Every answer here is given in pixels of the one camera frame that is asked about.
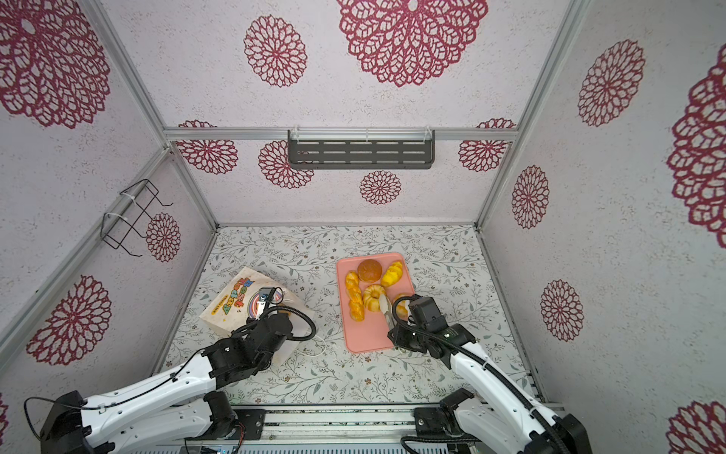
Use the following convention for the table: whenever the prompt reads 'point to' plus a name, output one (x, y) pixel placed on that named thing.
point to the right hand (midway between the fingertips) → (390, 331)
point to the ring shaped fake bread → (371, 297)
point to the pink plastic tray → (371, 333)
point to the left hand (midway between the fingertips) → (276, 312)
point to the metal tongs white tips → (388, 310)
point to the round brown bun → (370, 270)
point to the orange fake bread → (354, 296)
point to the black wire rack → (144, 193)
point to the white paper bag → (250, 294)
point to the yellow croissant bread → (392, 275)
